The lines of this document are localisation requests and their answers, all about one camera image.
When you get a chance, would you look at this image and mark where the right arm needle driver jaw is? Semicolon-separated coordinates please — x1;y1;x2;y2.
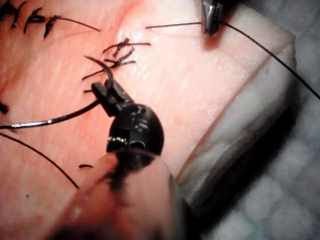
213;3;224;38
201;0;217;35

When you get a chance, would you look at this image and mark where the left arm needle driver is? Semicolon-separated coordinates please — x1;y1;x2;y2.
106;101;165;155

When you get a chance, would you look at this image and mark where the left arm needle driver jaw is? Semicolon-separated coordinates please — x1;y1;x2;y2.
91;81;120;118
105;79;135;108

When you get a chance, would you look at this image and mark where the curved steel needle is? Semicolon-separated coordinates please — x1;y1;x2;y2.
0;55;114;131

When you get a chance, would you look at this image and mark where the tissue pad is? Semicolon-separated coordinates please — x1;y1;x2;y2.
0;0;299;240

